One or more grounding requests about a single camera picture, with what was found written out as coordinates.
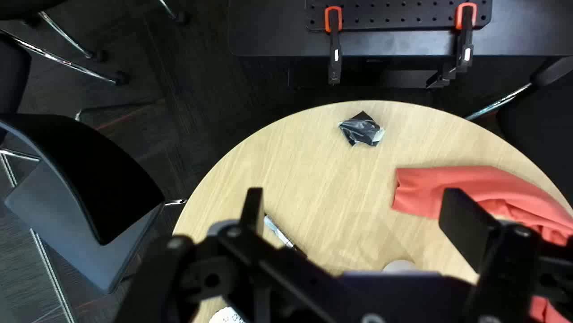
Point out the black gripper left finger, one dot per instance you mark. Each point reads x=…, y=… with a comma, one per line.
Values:
x=252, y=251

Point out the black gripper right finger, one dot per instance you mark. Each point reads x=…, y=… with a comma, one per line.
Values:
x=477, y=226

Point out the black and silver marker pen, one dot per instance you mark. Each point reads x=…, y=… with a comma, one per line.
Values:
x=279, y=230

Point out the orange cloth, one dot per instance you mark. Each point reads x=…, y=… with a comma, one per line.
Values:
x=477, y=188

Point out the small black crumpled clip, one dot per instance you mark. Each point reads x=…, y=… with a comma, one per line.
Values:
x=363, y=127

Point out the gray chair with black seat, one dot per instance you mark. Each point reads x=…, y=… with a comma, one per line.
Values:
x=78, y=172

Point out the black robot stand platform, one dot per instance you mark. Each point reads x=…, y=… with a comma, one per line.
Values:
x=270, y=36

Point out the chrome chair base legs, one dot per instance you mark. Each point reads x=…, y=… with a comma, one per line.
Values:
x=73, y=63

